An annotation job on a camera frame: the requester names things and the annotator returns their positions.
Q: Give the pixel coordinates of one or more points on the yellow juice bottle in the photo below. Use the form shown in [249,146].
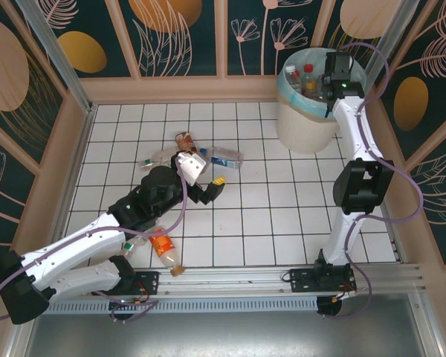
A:
[311,86]

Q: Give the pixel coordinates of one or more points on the clear bottle blue label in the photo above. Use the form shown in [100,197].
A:
[226,160]

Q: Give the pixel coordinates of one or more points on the clear bottle red star label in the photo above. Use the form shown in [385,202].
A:
[308,67]

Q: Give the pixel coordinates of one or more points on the orange label juice bottle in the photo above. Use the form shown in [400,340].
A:
[163,245]

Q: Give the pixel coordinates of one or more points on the clear bottle white red label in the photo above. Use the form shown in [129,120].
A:
[290,69]

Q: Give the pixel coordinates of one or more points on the brown chocolate drink bottle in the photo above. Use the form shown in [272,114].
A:
[184,141]

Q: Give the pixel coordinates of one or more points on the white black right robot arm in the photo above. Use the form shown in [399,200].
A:
[351,126]

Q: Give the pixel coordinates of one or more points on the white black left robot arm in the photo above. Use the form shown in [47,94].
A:
[78,241]

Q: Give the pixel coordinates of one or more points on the white ribbed waste bin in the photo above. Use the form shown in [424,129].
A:
[301,130]

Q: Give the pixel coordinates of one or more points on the small controller board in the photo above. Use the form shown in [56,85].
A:
[126,303]

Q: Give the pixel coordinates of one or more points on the steel sheet panel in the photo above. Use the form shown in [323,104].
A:
[226,334]

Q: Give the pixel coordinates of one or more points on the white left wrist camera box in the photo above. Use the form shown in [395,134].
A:
[191,167]

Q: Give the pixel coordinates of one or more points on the aluminium side rail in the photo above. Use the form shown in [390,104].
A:
[394,241]
[77,178]

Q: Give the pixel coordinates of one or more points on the aluminium frame post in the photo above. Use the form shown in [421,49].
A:
[393,26]
[59,59]

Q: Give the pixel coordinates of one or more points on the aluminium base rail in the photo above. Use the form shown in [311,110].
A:
[226,279]

